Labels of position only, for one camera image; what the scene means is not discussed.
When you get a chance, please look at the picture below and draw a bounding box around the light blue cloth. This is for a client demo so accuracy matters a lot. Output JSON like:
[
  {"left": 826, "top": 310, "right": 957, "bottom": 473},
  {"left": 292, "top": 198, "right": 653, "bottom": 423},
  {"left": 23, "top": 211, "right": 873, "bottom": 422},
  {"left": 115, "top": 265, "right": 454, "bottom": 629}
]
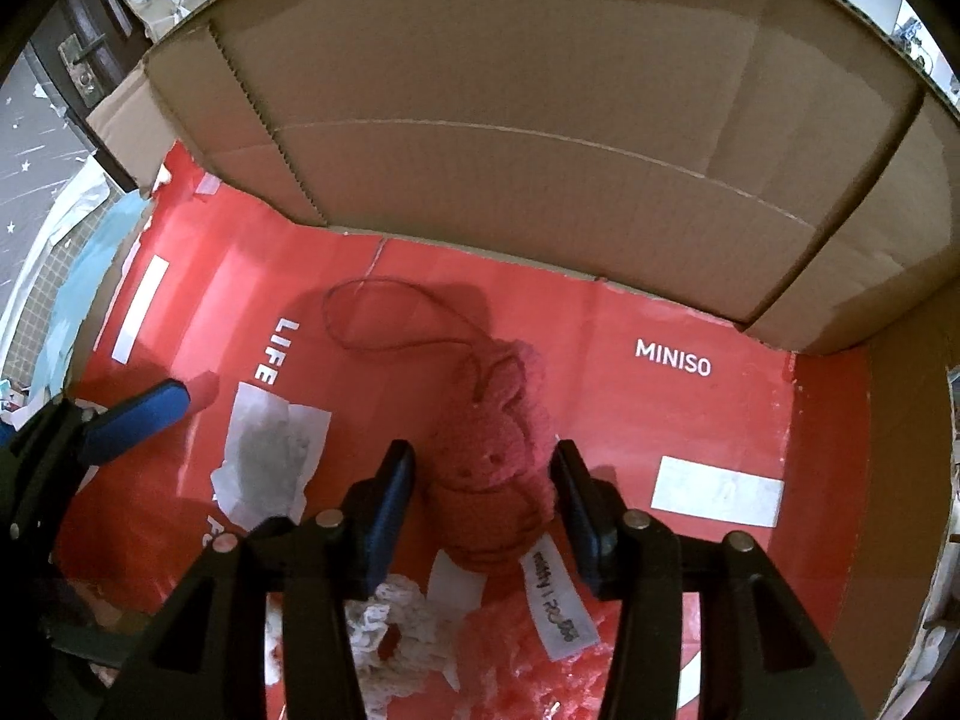
[{"left": 30, "top": 191, "right": 147, "bottom": 406}]

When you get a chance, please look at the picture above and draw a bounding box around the cream crochet toy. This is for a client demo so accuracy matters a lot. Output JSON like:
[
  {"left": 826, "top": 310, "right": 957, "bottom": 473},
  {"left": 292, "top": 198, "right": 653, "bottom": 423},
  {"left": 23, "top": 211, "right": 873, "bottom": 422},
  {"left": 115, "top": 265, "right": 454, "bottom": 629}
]
[{"left": 262, "top": 574, "right": 460, "bottom": 713}]

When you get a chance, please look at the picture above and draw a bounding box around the red plush toy with label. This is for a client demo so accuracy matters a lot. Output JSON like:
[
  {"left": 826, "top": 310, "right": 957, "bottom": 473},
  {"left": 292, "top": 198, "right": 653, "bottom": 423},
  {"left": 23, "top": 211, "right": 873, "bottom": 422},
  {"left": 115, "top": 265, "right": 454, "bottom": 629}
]
[{"left": 322, "top": 277, "right": 601, "bottom": 665}]

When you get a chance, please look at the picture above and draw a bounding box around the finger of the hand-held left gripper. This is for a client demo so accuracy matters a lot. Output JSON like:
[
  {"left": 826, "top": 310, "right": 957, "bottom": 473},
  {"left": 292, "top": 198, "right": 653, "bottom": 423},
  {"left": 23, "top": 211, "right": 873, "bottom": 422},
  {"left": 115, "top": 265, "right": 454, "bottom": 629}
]
[{"left": 11, "top": 379, "right": 192, "bottom": 541}]

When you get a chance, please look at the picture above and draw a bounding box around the metal door handle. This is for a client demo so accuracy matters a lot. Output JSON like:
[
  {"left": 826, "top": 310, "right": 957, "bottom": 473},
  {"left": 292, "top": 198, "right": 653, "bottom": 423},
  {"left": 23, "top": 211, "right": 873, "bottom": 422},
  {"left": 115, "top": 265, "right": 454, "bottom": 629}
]
[{"left": 58, "top": 34, "right": 98, "bottom": 102}]

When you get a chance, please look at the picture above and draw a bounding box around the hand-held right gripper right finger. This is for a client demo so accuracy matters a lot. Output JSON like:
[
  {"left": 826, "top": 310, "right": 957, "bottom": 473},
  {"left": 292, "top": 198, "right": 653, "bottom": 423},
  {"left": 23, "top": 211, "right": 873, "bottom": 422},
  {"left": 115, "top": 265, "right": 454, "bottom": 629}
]
[{"left": 550, "top": 439, "right": 863, "bottom": 720}]

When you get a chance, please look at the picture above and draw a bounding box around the dark wooden door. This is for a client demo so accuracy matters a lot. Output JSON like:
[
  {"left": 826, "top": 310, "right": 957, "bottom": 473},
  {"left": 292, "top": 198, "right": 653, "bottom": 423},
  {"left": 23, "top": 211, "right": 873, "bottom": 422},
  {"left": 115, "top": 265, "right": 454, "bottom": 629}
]
[{"left": 30, "top": 0, "right": 155, "bottom": 192}]

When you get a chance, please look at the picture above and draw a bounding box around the red and brown cardboard box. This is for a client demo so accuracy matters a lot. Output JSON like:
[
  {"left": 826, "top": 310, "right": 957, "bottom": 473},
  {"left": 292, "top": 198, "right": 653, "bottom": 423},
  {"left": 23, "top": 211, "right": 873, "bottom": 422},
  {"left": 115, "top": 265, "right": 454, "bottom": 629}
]
[{"left": 45, "top": 0, "right": 960, "bottom": 720}]

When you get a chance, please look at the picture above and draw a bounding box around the red pouf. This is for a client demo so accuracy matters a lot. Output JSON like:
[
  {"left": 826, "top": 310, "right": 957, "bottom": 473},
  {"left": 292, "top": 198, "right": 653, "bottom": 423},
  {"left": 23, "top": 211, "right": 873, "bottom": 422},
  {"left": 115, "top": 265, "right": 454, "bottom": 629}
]
[{"left": 457, "top": 600, "right": 706, "bottom": 720}]

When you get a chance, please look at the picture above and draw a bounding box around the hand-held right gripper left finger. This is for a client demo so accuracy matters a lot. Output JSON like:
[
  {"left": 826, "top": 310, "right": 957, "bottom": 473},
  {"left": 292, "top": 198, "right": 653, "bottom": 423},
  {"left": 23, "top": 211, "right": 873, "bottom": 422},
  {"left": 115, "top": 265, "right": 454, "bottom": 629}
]
[{"left": 105, "top": 439, "right": 417, "bottom": 720}]

